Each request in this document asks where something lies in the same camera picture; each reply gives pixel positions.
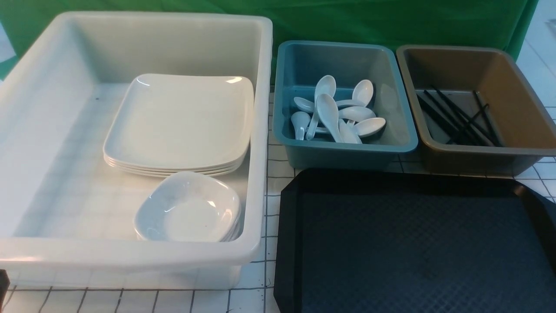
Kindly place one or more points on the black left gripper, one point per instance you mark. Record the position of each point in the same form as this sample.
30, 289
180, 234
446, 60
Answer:
4, 285

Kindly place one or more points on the white small bowl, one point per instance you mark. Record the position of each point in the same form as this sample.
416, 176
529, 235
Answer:
154, 234
201, 209

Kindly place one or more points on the large white square plate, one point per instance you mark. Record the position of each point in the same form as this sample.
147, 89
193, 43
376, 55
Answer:
182, 122

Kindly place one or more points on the white ceramic soup spoon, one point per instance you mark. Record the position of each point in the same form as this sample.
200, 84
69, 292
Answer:
328, 114

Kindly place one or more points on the black chopstick long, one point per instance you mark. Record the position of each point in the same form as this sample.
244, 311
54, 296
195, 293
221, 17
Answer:
451, 108

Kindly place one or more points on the black chopstick gold tip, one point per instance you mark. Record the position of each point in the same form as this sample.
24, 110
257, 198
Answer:
468, 126

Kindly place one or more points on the middle stacked white plate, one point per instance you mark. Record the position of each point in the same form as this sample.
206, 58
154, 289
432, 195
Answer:
155, 175

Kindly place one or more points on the stacked white plate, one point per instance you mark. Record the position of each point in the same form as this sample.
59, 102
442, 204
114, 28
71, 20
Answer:
155, 175
233, 166
187, 174

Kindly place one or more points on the bottom stacked white plate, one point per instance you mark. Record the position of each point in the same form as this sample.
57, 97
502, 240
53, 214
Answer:
187, 174

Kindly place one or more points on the top stacked white plate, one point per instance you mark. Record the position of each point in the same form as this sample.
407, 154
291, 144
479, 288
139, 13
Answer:
233, 166

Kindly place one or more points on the large white plastic tub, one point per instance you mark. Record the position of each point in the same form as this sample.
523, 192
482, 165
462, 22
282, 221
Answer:
66, 216

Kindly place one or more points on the white spoon small left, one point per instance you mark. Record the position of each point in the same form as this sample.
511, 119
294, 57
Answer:
300, 121

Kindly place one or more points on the white spoon far left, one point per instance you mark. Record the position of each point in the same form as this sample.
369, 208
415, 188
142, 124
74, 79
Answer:
308, 106

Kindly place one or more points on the teal plastic bin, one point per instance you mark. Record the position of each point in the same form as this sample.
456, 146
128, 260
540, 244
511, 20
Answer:
301, 64

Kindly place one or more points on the white spoon front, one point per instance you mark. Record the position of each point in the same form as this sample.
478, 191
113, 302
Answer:
349, 136

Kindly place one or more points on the white spoon upright left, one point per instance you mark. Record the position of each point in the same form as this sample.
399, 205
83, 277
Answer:
326, 85

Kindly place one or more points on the black serving tray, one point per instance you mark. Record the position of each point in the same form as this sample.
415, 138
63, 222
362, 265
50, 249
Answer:
352, 241

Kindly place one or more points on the white spoon centre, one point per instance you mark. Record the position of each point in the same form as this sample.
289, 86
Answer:
356, 113

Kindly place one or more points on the white spoon top right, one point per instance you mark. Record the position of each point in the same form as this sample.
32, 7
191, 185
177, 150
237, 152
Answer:
362, 95

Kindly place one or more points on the black chopstick in bin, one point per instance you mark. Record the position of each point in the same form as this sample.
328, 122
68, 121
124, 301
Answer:
487, 120
452, 118
441, 122
462, 119

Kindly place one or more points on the brown plastic bin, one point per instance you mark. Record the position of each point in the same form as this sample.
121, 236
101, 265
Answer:
450, 74

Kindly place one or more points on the green cloth backdrop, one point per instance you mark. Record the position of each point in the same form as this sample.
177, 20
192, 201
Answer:
500, 24

